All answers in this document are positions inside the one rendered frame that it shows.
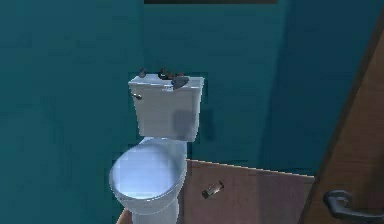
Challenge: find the white toilet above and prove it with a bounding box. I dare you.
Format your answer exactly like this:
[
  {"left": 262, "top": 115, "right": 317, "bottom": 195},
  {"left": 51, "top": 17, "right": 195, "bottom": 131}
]
[{"left": 108, "top": 73, "right": 205, "bottom": 224}]

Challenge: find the dark grey flat stone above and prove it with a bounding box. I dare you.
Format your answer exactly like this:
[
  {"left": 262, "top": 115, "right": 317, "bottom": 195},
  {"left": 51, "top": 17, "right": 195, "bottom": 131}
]
[{"left": 171, "top": 75, "right": 190, "bottom": 90}]

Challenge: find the dark brown small lump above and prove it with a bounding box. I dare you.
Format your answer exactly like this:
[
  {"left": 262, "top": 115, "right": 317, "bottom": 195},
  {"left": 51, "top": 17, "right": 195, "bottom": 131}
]
[{"left": 157, "top": 67, "right": 176, "bottom": 81}]

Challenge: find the small brown cylinder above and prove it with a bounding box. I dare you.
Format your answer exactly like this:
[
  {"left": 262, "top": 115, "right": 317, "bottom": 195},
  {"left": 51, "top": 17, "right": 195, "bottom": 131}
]
[{"left": 201, "top": 180, "right": 225, "bottom": 200}]

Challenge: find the brown wooden room door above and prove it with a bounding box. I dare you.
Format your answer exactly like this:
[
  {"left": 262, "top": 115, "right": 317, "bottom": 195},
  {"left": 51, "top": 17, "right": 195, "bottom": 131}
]
[{"left": 297, "top": 9, "right": 384, "bottom": 224}]

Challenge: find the dark framed wall picture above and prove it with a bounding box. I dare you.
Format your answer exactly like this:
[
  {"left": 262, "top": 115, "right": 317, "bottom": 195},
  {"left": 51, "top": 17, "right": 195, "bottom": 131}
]
[{"left": 143, "top": 0, "right": 279, "bottom": 5}]

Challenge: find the black door lever handle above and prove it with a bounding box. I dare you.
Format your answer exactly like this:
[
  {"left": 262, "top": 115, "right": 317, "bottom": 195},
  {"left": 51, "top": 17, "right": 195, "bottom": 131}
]
[{"left": 322, "top": 189, "right": 384, "bottom": 223}]

